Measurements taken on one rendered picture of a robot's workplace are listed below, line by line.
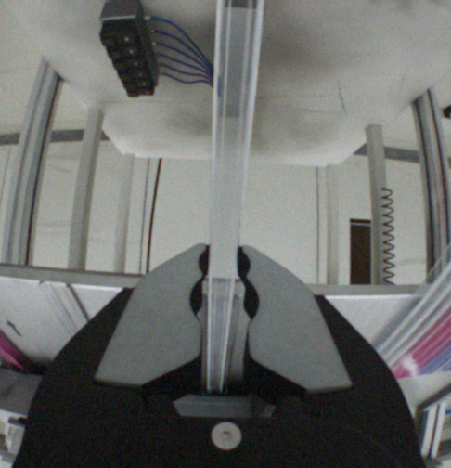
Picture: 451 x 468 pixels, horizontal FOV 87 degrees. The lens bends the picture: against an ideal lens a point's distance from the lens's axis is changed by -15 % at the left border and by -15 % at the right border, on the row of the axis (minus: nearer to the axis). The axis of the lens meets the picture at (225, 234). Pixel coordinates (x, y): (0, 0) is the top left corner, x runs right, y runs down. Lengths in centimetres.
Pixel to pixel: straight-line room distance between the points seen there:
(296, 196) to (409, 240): 95
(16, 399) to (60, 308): 16
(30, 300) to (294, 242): 180
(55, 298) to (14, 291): 3
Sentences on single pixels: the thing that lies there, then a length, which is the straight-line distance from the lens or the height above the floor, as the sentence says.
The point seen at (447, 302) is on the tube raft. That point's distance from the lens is 23.
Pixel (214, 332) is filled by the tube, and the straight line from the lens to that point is 19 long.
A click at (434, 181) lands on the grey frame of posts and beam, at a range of 58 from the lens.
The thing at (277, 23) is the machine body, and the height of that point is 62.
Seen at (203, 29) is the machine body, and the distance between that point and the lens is 47.
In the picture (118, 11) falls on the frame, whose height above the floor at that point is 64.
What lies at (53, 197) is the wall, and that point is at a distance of 226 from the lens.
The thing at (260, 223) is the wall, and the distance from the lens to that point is 190.
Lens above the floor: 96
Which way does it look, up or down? 7 degrees down
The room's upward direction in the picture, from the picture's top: 178 degrees counter-clockwise
